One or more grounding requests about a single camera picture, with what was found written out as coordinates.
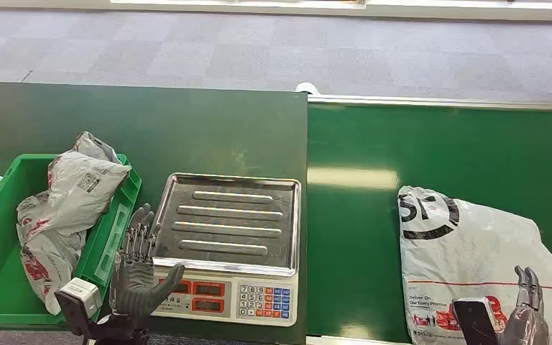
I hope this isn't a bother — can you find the green conveyor belt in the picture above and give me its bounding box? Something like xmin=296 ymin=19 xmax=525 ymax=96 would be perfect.
xmin=305 ymin=93 xmax=552 ymax=345

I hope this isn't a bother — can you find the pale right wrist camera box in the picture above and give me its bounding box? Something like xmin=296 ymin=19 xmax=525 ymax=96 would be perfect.
xmin=451 ymin=297 xmax=502 ymax=345

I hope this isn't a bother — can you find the electronic scale with steel tray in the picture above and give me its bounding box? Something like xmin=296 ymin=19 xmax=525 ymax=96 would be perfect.
xmin=150 ymin=172 xmax=303 ymax=328

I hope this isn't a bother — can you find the grey courier bag, red print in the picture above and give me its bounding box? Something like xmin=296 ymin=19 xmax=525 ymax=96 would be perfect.
xmin=15 ymin=190 xmax=89 ymax=317

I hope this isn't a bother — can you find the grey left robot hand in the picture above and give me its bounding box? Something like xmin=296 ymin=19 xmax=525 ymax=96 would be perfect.
xmin=109 ymin=203 xmax=186 ymax=331

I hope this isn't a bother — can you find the white conveyor roller cap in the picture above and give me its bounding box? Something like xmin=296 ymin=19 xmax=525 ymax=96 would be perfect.
xmin=294 ymin=81 xmax=323 ymax=96

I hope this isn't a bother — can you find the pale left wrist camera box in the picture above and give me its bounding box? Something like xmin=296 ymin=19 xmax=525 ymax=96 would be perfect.
xmin=54 ymin=277 xmax=103 ymax=337

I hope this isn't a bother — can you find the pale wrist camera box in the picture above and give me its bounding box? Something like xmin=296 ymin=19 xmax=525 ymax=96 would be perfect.
xmin=54 ymin=277 xmax=103 ymax=337
xmin=451 ymin=297 xmax=502 ymax=345

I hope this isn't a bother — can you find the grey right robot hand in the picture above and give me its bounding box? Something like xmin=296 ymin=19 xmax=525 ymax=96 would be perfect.
xmin=498 ymin=264 xmax=551 ymax=345

